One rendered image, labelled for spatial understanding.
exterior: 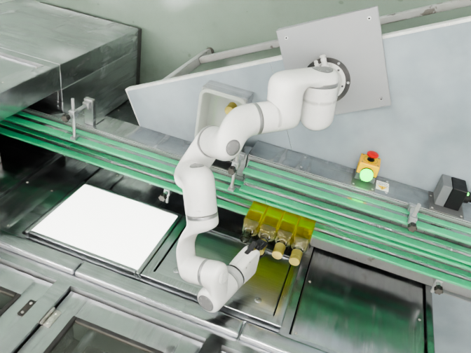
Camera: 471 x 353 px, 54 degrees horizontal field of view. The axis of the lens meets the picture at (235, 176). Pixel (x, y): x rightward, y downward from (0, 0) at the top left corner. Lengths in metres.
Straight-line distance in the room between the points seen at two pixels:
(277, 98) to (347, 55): 0.41
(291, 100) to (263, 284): 0.64
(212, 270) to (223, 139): 0.34
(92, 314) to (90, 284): 0.10
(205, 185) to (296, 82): 0.35
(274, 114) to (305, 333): 0.69
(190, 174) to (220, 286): 0.31
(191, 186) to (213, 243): 0.54
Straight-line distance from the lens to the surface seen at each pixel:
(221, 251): 1.63
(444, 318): 2.13
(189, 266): 1.26
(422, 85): 1.59
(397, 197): 1.64
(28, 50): 2.17
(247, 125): 1.15
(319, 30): 1.53
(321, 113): 1.27
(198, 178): 1.14
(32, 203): 1.87
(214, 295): 1.26
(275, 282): 1.57
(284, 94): 1.19
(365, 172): 1.61
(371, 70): 1.56
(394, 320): 1.67
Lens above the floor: 2.26
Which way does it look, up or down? 55 degrees down
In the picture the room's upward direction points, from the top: 147 degrees counter-clockwise
